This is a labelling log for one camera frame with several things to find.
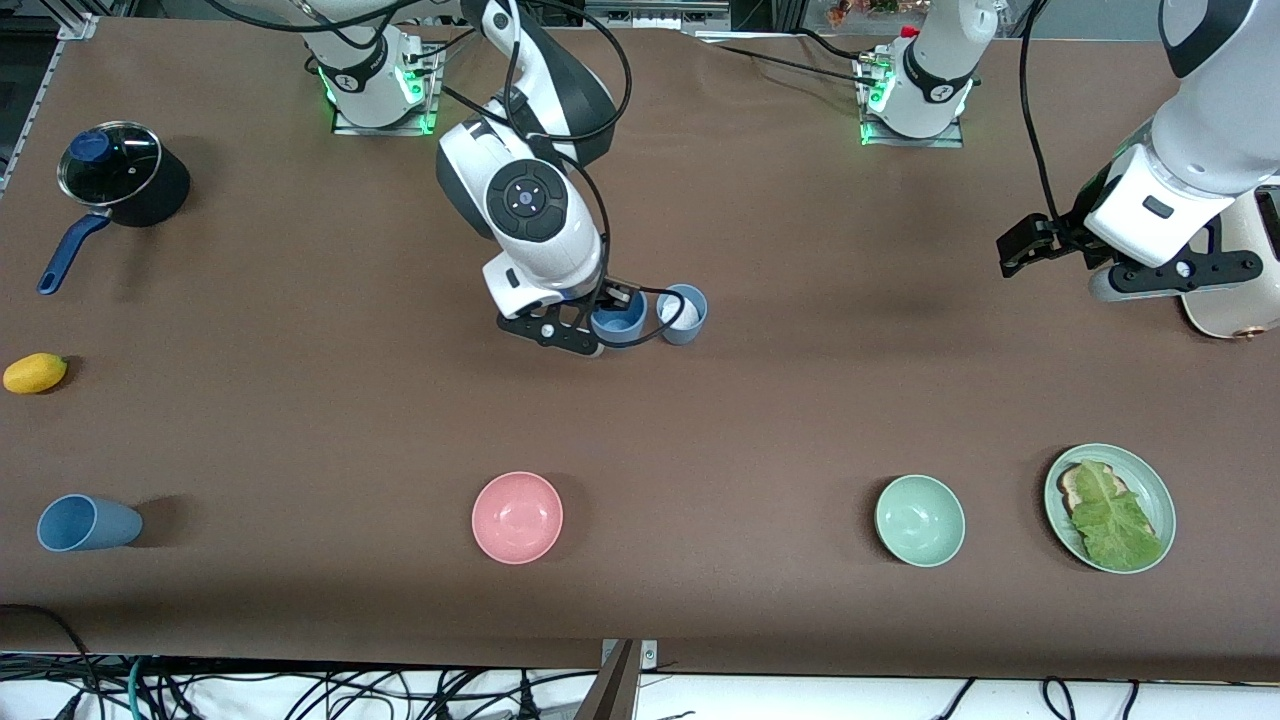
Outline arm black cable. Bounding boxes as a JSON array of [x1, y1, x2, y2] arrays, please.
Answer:
[[1018, 0, 1061, 219], [205, 0, 693, 351]]

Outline dark pole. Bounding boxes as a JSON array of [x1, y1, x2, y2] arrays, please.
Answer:
[[573, 640, 641, 720]]

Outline cream toaster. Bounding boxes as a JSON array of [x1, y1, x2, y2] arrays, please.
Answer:
[[1180, 185, 1280, 341]]

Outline colourful small objects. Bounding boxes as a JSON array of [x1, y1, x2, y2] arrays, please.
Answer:
[[826, 0, 903, 27]]

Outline black base cable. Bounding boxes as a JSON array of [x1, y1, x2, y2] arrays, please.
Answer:
[[700, 36, 886, 89], [405, 25, 493, 66]]

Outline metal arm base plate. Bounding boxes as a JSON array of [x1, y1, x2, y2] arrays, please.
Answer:
[[858, 55, 967, 149], [332, 40, 442, 137]]

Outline brown table cover sheet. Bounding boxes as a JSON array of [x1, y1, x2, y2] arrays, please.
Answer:
[[0, 15, 1280, 683]]

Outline bread slice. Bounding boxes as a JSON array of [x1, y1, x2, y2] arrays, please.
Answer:
[[1058, 462, 1131, 521]]

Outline pink bowl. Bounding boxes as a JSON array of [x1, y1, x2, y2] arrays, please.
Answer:
[[471, 471, 564, 566]]

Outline aluminium frame rail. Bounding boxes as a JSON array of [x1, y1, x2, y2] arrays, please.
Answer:
[[0, 0, 136, 196]]

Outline yellow lemon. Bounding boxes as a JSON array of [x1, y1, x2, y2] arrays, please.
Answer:
[[3, 352, 69, 395]]

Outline aluminium frame crossbar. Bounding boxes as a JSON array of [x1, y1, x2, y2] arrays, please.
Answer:
[[583, 0, 733, 33]]

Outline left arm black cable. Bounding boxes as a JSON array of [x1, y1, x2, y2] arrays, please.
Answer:
[[1018, 0, 1061, 219]]

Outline blue plastic cup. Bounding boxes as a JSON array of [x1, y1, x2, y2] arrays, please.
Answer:
[[590, 290, 649, 350], [37, 494, 144, 553], [656, 284, 709, 346]]

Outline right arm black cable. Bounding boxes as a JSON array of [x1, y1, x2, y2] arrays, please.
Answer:
[[205, 0, 693, 351]]

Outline green lettuce leaf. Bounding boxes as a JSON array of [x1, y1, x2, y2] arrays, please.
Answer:
[[1070, 459, 1166, 572]]

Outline mint green plate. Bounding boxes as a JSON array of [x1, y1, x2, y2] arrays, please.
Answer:
[[1044, 443, 1177, 575]]

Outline mint green bowl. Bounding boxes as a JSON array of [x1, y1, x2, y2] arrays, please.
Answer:
[[875, 474, 967, 569]]

